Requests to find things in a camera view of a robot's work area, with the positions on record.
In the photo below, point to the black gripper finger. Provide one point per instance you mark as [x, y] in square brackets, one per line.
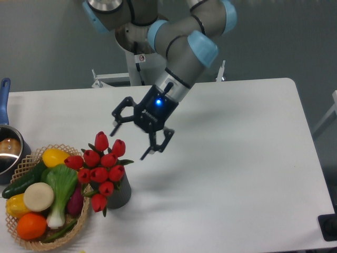
[118, 118]
[154, 147]

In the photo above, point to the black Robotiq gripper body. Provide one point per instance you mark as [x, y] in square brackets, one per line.
[154, 109]

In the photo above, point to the red tulip bouquet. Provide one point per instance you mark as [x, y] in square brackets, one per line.
[101, 158]

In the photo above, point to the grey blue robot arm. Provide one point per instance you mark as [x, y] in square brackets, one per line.
[168, 57]

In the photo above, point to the dark grey ribbed vase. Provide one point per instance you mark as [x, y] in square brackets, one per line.
[110, 194]

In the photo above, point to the yellow squash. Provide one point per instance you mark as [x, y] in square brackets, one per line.
[53, 157]

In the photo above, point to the woven wicker basket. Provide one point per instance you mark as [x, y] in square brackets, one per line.
[36, 245]

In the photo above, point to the purple sweet potato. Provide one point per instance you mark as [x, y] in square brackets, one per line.
[75, 203]

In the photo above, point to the round beige bun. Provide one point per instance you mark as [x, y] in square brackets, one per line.
[38, 197]

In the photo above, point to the dark green cucumber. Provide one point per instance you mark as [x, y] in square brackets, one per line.
[21, 184]

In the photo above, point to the green chili pepper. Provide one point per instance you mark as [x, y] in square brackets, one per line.
[60, 233]

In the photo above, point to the yellow bell pepper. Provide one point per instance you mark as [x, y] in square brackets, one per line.
[16, 207]

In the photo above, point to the orange fruit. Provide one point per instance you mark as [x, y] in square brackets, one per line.
[31, 226]

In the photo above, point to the white furniture leg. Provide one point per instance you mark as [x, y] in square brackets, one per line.
[326, 120]

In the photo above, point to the black device at table edge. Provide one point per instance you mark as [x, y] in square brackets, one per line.
[328, 226]

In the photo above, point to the white metal base frame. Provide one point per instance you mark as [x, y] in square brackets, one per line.
[123, 79]

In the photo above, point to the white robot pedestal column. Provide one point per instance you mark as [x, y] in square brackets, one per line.
[144, 65]

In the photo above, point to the blue handled steel saucepan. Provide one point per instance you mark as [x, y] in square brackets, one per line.
[13, 146]

